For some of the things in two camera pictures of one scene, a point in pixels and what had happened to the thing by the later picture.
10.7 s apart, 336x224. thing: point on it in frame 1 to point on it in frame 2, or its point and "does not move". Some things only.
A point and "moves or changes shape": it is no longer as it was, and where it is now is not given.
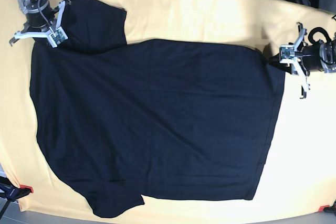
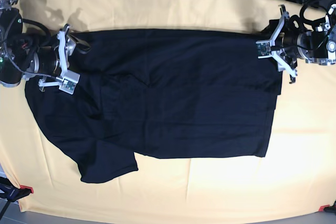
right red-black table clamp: [328, 209] does not move
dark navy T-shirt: [171, 118] moves or changes shape
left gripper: [39, 21] to [53, 59]
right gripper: [311, 57] to [287, 44]
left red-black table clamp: [11, 192] does not move
